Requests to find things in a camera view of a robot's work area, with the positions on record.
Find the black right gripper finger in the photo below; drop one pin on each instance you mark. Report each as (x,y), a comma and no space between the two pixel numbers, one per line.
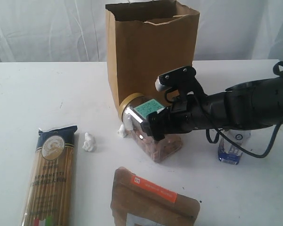
(157,125)

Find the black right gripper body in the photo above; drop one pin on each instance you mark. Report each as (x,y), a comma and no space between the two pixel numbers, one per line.
(186,116)

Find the almond jar yellow lid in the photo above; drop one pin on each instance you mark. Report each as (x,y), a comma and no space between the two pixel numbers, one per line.
(133,112)

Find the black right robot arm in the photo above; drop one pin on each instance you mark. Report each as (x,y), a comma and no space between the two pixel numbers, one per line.
(247,106)

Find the brown paper bag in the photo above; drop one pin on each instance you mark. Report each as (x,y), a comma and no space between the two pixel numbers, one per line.
(145,40)

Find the small white figurine by jar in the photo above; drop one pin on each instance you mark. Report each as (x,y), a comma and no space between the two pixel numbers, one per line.
(121,131)

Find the white blue milk carton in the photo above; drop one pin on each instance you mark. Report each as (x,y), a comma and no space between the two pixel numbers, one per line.
(227,152)

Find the small white figurine by packet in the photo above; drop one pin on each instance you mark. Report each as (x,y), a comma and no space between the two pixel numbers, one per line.
(89,142)

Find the brown kraft pouch orange stripe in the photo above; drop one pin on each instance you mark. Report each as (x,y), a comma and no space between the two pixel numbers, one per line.
(139,202)

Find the spaghetti packet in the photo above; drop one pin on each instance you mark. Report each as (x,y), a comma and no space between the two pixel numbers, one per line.
(49,195)

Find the white backdrop curtain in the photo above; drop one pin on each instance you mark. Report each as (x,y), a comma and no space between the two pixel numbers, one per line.
(74,30)

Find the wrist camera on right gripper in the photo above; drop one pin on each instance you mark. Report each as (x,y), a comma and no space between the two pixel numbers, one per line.
(182,80)

